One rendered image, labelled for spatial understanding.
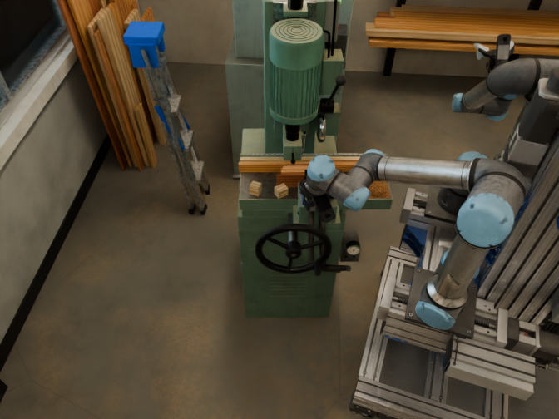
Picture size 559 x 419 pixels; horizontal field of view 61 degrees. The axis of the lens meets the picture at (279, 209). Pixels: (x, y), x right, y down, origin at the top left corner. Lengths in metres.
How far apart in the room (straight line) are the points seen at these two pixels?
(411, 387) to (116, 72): 2.29
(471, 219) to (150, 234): 2.16
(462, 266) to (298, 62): 0.78
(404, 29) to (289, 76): 2.21
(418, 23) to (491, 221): 2.75
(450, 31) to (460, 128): 0.71
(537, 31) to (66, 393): 3.70
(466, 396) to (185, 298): 1.45
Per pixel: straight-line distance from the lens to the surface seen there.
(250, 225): 1.95
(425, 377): 2.29
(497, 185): 1.21
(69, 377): 2.61
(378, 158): 1.43
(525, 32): 3.95
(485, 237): 1.19
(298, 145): 1.81
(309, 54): 1.56
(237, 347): 2.49
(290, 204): 1.86
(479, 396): 2.33
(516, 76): 1.70
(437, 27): 3.78
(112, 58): 2.96
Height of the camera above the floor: 2.23
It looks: 48 degrees down
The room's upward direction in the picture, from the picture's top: 1 degrees clockwise
